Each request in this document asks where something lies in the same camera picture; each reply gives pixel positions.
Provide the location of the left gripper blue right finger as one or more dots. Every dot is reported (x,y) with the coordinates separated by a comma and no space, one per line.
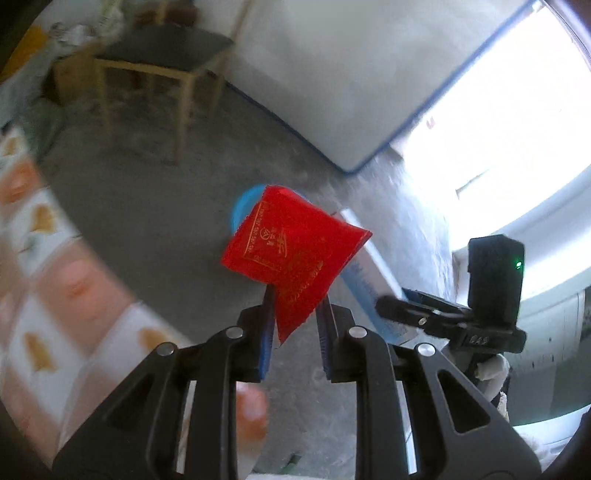
(326,335)

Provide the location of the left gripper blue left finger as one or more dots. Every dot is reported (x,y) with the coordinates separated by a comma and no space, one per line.
(267,323)

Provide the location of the red foil packet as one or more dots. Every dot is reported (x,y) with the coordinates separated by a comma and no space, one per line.
(295,246)

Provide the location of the grey small carton box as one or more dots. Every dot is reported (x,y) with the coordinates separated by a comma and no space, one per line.
(368,277)

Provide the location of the white gloved right hand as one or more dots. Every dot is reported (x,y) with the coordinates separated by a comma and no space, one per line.
(491,376)

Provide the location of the blue mesh waste basket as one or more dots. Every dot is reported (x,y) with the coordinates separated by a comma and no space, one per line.
(244,205)

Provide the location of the white mattress blue trim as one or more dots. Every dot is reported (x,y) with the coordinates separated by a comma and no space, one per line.
(349,76)

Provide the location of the wooden chair black seat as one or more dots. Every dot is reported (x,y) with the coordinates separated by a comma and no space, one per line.
(174,52)

